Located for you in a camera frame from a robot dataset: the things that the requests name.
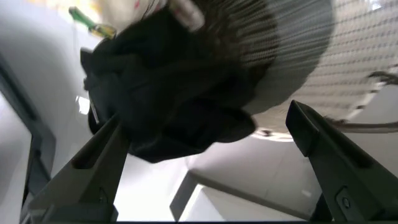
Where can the white laundry basket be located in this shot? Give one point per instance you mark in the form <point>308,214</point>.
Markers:
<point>342,46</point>

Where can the cream printed garment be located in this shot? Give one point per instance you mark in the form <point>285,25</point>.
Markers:
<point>118,12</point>

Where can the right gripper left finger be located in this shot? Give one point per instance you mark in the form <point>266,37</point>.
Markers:
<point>90,183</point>

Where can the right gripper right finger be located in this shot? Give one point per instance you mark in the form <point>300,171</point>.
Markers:
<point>348,177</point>

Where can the black t-shirt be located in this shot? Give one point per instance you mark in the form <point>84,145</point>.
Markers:
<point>161,102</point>

